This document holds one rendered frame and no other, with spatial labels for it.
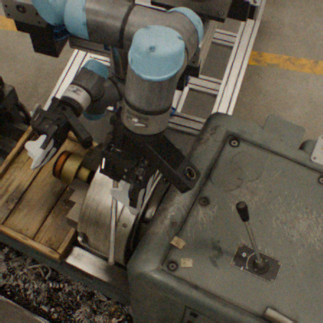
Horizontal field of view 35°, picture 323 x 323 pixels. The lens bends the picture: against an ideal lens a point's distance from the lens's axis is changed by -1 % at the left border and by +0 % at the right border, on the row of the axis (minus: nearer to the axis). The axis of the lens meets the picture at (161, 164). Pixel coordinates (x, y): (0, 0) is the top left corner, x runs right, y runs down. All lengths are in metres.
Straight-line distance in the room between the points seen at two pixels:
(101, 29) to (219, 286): 0.52
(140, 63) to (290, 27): 2.52
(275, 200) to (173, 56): 0.49
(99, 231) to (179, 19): 0.54
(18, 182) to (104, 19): 0.82
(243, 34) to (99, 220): 1.83
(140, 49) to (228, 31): 2.11
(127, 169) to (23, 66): 2.17
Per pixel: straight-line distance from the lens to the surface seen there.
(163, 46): 0.71
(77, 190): 1.26
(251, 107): 2.79
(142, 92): 0.74
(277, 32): 3.16
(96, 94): 1.48
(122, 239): 1.15
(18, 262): 1.78
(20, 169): 1.58
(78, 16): 0.86
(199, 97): 2.52
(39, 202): 1.52
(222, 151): 1.14
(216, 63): 2.66
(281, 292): 1.04
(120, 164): 0.85
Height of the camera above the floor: 2.23
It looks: 61 degrees down
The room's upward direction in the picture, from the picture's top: 3 degrees clockwise
